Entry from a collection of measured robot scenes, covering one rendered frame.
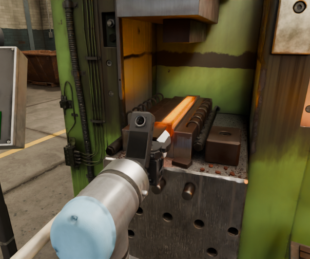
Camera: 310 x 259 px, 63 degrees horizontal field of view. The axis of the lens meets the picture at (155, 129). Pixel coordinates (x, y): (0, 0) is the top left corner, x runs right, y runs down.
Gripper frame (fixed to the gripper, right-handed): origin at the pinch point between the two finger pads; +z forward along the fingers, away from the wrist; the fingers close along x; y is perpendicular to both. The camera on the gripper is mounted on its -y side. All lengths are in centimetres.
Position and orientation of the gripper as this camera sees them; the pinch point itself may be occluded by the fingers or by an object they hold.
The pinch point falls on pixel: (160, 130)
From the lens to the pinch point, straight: 64.6
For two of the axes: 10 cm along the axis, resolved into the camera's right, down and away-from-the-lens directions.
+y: 0.1, 9.3, 3.7
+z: 3.2, -3.5, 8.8
